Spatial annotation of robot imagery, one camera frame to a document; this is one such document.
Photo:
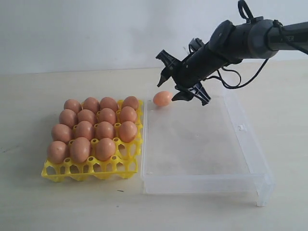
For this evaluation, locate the clear plastic bin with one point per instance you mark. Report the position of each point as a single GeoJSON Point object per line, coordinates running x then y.
{"type": "Point", "coordinates": [189, 148]}

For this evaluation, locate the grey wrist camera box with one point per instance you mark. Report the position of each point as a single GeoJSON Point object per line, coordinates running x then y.
{"type": "Point", "coordinates": [195, 44]}

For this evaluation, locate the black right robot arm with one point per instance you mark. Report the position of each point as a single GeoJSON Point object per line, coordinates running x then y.
{"type": "Point", "coordinates": [258, 38]}

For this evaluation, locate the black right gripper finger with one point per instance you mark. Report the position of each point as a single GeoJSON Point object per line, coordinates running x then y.
{"type": "Point", "coordinates": [164, 76]}
{"type": "Point", "coordinates": [182, 95]}

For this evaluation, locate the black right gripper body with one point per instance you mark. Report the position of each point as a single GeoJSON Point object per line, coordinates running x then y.
{"type": "Point", "coordinates": [188, 73]}

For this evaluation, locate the brown egg slot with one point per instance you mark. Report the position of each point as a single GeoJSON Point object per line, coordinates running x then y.
{"type": "Point", "coordinates": [108, 102]}
{"type": "Point", "coordinates": [91, 104]}
{"type": "Point", "coordinates": [73, 105]}
{"type": "Point", "coordinates": [131, 101]}

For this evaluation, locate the yellow plastic egg tray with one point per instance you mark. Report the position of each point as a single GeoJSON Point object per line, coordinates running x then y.
{"type": "Point", "coordinates": [124, 163]}

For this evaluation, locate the brown egg mid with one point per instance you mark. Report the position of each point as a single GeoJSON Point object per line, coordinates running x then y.
{"type": "Point", "coordinates": [85, 129]}

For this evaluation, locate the brown egg column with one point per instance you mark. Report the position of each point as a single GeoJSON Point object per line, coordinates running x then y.
{"type": "Point", "coordinates": [87, 115]}

